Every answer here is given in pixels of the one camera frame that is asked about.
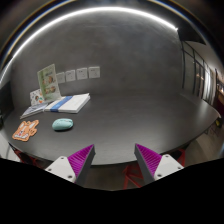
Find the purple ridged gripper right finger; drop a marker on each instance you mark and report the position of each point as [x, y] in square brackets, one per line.
[154, 166]

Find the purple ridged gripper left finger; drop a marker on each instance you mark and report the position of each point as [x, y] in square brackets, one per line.
[73, 168]

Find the mint green computer mouse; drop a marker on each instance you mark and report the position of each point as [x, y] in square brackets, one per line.
[62, 124]

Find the orange corgi mouse pad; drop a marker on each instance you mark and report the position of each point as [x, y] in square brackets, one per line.
[25, 130]

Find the red chair under table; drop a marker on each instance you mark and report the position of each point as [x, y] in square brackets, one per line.
[131, 172]

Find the white book with blue band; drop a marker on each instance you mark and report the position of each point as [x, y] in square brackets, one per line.
[69, 104]

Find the flat grey magazine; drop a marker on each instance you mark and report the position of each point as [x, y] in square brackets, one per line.
[34, 109]

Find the small illustrated card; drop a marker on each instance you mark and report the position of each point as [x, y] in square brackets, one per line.
[36, 97]

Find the upright green illustrated booklet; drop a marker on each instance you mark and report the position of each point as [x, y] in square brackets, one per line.
[48, 83]

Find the white wall socket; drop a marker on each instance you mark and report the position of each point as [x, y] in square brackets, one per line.
[94, 72]
[81, 74]
[70, 75]
[61, 77]

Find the glass partition with black frame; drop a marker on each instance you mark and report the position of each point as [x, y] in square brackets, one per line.
[199, 76]

